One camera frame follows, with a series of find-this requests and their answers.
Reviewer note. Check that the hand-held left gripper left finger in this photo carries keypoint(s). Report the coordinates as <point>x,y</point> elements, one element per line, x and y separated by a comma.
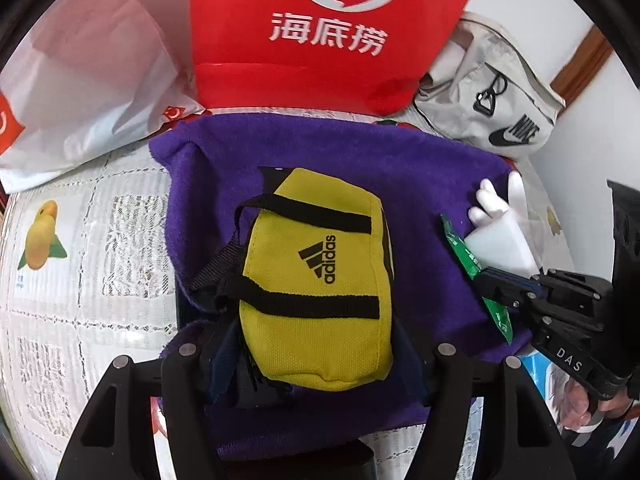
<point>222,360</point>

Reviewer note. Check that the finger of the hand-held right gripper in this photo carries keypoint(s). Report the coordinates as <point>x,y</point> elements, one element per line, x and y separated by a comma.
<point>500,295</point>
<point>510,280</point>

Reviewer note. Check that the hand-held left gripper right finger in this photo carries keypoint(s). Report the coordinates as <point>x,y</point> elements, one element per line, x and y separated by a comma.
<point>407,355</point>

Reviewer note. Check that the white glove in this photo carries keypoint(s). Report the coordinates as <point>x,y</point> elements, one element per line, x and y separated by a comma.
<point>505,245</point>

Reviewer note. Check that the green packet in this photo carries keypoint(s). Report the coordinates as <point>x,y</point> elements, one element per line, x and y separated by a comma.
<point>462,255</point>

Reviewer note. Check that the purple towel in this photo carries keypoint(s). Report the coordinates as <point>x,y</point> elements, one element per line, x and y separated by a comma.
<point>425,185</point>

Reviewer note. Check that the person's right hand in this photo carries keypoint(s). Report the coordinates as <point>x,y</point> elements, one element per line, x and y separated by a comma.
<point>580,405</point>

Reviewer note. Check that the blue tissue pack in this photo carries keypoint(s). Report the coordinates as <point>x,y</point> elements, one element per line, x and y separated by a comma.
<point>542,375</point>

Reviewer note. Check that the grey waist bag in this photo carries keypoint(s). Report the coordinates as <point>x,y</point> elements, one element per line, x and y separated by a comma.
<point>475,85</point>

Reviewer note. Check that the red paper bag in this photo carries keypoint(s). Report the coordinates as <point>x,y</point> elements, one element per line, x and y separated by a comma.
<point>325,75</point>

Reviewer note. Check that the white plastic shopping bag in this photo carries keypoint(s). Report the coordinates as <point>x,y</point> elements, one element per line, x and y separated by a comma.
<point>100,85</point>

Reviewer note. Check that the brown wooden door frame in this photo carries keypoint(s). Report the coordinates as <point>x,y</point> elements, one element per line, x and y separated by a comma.
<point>585,60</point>

